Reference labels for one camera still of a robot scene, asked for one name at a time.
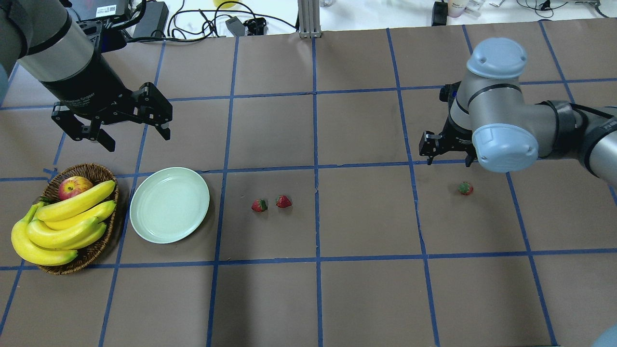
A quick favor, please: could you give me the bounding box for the red strawberry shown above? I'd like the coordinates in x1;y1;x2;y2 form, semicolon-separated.
275;195;293;209
457;181;474;196
251;199;268;213

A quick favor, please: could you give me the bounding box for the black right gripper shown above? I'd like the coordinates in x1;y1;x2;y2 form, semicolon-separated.
418;82;478;168

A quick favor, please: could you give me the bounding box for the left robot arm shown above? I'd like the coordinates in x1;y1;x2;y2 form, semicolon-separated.
0;0;173;152

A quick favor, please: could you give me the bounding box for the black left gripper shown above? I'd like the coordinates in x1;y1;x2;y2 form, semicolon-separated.
42;53;173;152

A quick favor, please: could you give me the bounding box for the yellow banana bunch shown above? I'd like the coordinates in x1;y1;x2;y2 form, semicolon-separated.
11;180;117;266

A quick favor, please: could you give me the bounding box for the aluminium profile post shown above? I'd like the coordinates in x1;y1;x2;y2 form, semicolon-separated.
297;0;322;38

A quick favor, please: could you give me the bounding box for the black power adapter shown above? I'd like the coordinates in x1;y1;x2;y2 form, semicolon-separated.
133;1;168;38

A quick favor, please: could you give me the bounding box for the red apple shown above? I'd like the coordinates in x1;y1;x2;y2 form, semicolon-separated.
57;176;94;200

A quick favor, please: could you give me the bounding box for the light green plate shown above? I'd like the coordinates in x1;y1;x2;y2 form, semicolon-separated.
129;167;210;244

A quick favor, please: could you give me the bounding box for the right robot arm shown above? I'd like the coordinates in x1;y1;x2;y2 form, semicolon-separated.
418;37;617;186

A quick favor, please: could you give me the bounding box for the wicker basket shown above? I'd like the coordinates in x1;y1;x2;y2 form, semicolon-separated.
34;163;126;275

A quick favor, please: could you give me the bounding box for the black cable bundle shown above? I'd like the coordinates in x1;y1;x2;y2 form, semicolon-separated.
116;0;298;44

